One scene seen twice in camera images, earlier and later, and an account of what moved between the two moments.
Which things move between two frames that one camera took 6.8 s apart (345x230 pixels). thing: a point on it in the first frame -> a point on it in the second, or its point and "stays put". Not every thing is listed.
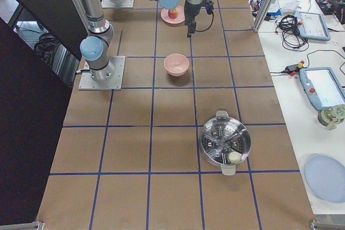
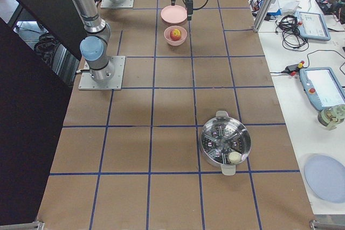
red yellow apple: [172, 13] -> [176, 34]
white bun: [234, 157] stays put
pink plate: [180, 18] stays put
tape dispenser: [330, 116] stays put
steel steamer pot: [222, 136] stays put
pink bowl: [176, 64] -> [175, 35]
